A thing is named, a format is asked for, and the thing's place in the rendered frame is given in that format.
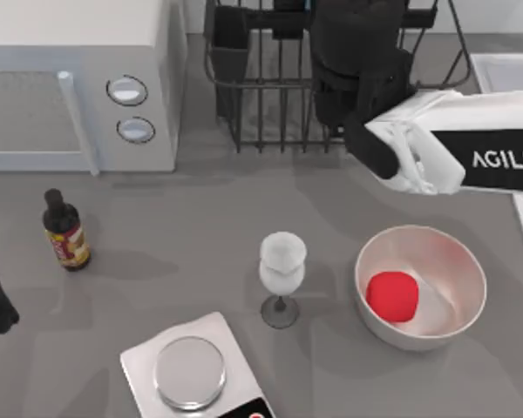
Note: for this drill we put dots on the clear wine glass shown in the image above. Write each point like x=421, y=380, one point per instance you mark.
x=283, y=270

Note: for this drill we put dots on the round microwave knob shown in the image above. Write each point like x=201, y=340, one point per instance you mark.
x=127, y=90
x=135, y=129

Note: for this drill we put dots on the red ball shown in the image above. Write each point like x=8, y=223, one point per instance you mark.
x=392, y=296

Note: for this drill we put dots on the silver kitchen scale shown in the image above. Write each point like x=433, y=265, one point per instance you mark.
x=190, y=373

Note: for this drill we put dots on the dark brown bottle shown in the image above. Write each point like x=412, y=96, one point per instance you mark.
x=66, y=237

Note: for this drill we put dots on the white bowl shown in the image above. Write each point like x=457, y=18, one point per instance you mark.
x=457, y=261

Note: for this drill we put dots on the pale microwave oven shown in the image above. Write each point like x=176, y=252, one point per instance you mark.
x=30, y=56

